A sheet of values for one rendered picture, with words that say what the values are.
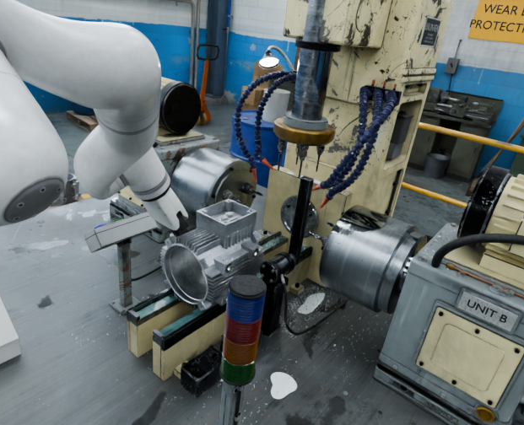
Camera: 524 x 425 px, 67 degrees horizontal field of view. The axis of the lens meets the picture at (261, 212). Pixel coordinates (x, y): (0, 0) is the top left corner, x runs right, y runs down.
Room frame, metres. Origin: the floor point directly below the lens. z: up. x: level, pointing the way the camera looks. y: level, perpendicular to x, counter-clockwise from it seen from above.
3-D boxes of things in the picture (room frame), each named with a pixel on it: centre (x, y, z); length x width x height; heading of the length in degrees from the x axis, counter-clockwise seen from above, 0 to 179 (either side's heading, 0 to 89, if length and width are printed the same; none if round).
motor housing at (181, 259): (0.87, 0.11, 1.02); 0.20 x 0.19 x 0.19; 145
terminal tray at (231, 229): (0.91, 0.09, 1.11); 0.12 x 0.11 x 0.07; 145
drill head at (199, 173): (1.33, 0.22, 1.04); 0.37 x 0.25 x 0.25; 54
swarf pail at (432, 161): (5.07, -2.19, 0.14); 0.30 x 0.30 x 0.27
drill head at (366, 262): (0.92, -0.34, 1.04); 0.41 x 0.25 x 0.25; 54
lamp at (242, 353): (0.51, 0.01, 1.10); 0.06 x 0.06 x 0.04
